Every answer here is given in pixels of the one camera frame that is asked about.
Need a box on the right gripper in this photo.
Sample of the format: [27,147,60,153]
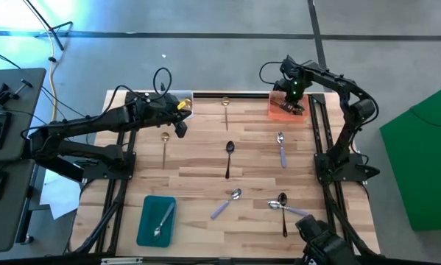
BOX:
[279,73,308,116]

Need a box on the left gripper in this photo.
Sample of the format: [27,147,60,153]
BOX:
[142,92,193,124]

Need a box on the orange plastic bin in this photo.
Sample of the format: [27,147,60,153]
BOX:
[267,91,311,122]

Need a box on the clear plastic bin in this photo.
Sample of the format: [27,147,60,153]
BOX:
[166,89,195,120]

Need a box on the teal plastic bin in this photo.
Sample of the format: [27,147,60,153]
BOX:
[135,194,177,249]

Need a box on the green panel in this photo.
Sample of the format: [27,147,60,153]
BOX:
[379,81,441,232]

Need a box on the white paper sheet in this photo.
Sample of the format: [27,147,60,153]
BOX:
[39,171,82,221]

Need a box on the dark gray desk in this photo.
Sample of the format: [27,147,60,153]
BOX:
[0,68,47,165]
[0,158,37,254]

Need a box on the black tripod stand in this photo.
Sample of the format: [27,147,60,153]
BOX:
[21,0,74,52]

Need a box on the black desk clamp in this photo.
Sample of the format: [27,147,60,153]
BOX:
[0,79,34,107]

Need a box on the black aluminium table frame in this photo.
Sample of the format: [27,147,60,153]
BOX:
[71,91,381,258]

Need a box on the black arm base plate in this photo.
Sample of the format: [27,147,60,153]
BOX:
[314,152,381,184]
[80,150,137,181]

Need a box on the yellow power cable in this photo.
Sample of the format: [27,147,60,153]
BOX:
[41,25,59,141]

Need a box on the white metal bracket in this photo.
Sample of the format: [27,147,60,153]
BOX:
[100,257,144,265]

